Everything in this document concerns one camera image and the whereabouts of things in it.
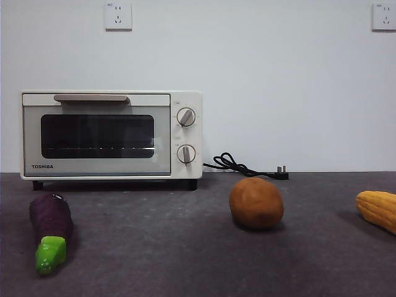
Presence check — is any purple eggplant with green stem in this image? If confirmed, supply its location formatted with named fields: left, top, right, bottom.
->
left=29, top=193, right=74, bottom=277

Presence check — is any glass oven door with handle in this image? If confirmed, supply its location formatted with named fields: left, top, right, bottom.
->
left=22, top=93, right=172, bottom=178

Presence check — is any round oven knob, upright grip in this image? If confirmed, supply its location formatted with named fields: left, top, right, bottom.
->
left=176, top=144, right=196, bottom=165

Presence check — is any white Toshiba toaster oven body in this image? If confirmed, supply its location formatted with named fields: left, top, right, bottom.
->
left=20, top=90, right=204, bottom=191

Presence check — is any round oven knob, slanted grip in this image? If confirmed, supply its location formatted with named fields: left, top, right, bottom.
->
left=176, top=107, right=196, bottom=127

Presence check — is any brown potato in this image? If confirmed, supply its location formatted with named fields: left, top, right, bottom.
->
left=228, top=176, right=285, bottom=230

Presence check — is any yellow corn cob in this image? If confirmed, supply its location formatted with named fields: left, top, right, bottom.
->
left=355, top=190, right=396, bottom=235

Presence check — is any black power cord with plug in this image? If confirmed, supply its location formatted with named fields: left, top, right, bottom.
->
left=202, top=152, right=290, bottom=181

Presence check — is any metal wire oven rack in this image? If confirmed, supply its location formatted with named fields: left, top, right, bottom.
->
left=46, top=145, right=155, bottom=152

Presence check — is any white wall socket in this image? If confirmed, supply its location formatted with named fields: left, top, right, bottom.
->
left=104, top=2, right=133, bottom=32
left=371, top=2, right=396, bottom=32

